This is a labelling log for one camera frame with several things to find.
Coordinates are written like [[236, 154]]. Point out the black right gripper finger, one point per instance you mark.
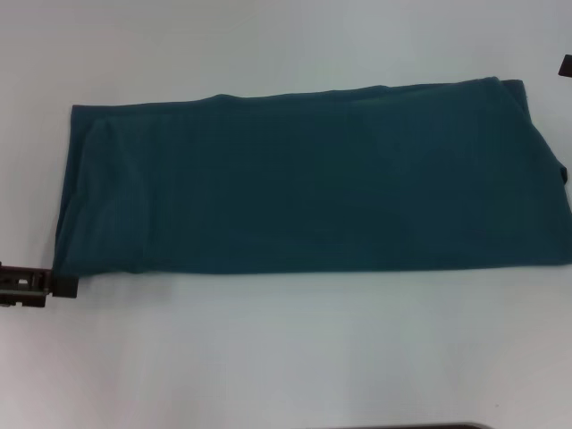
[[566, 64]]

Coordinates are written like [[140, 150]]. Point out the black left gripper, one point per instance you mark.
[[22, 286]]

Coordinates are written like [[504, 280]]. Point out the teal FREE print T-shirt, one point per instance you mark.
[[313, 179]]

